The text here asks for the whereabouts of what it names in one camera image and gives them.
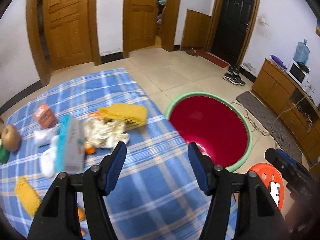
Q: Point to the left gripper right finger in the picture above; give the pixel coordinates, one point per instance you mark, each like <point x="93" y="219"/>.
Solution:
<point x="258" y="216"/>

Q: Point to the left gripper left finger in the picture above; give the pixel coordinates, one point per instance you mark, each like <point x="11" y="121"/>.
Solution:
<point x="57" y="216"/>

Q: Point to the yellow foam net piece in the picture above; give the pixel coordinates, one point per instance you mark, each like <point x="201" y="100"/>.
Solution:
<point x="27" y="196"/>

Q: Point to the white teal medicine box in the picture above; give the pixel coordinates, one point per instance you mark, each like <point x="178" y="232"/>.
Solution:
<point x="70" y="153"/>

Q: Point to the white tissue wad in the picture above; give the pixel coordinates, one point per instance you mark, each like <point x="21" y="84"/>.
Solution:
<point x="47" y="137"/>

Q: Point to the cream paper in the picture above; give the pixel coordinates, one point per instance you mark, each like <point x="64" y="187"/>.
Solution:
<point x="104" y="134"/>

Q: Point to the orange cardboard box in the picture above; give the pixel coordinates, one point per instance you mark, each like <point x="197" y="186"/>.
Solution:
<point x="45" y="116"/>

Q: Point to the person right hand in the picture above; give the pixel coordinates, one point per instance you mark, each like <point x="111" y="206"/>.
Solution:
<point x="303" y="220"/>

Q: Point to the orange plastic stool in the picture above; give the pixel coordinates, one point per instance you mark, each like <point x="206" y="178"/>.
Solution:
<point x="272" y="180"/>

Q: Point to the grey floor mat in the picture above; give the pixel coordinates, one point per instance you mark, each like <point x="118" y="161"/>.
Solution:
<point x="282" y="136"/>

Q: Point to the green toy pepper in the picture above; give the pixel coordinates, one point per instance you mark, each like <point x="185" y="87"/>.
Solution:
<point x="4" y="154"/>

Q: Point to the red apple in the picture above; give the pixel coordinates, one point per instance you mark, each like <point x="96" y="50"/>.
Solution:
<point x="11" y="139"/>

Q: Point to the red bin with green rim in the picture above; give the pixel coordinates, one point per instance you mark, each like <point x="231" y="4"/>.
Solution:
<point x="215" y="125"/>

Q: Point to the wooden sideboard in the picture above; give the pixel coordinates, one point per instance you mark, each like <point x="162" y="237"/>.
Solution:
<point x="292" y="104"/>

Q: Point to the white microwave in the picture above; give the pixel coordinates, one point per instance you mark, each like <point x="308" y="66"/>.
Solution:
<point x="301" y="77"/>

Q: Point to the purple bag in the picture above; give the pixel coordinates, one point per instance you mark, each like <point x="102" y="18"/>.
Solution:
<point x="278" y="61"/>

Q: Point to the black sneakers pair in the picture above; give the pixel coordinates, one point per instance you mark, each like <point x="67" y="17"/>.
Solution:
<point x="232" y="75"/>

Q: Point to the blue water jug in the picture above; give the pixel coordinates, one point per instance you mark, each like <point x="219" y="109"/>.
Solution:
<point x="302" y="52"/>

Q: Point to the red door mat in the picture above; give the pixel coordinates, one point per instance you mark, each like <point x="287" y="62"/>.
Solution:
<point x="212" y="58"/>

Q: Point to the brown slipper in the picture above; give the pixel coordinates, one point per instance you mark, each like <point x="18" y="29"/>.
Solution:
<point x="191" y="52"/>

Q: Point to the wooden shoe cabinet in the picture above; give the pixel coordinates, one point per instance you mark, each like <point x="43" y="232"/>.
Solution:
<point x="196" y="29"/>

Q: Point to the black entrance door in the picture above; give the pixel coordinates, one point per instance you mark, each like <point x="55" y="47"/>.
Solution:
<point x="231" y="30"/>

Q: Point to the left wooden door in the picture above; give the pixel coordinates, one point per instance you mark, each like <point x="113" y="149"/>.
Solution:
<point x="67" y="33"/>

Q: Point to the wooden door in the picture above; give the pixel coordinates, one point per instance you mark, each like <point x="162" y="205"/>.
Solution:
<point x="142" y="23"/>
<point x="67" y="33"/>

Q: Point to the middle wooden door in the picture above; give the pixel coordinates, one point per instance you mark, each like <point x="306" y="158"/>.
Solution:
<point x="142" y="23"/>

